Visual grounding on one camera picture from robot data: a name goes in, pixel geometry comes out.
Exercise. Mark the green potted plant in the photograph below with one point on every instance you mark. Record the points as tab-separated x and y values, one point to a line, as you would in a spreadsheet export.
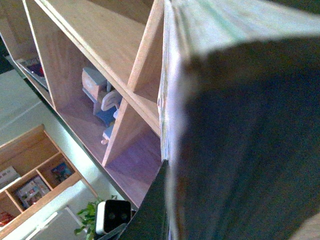
87	218

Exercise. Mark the wooden toy with blue parts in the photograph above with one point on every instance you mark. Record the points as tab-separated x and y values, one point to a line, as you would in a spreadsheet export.
106	99

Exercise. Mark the left wooden shelf unit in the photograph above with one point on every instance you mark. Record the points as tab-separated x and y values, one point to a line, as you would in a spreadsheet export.
123	39

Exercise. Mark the white and black camera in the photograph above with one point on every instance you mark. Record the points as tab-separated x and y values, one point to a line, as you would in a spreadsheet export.
110	214

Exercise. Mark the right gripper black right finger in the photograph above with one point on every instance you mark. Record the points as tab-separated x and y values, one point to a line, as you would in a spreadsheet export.
248	157

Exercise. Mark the large white-paged book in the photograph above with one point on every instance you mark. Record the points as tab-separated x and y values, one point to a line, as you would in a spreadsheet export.
196	26

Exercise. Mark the low wooden book rack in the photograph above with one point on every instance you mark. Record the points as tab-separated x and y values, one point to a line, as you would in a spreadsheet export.
44	172

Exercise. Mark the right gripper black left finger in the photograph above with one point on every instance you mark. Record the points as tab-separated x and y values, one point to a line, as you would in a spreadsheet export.
151	222

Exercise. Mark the colourful books on far shelf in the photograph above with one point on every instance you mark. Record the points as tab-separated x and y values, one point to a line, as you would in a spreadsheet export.
34	68

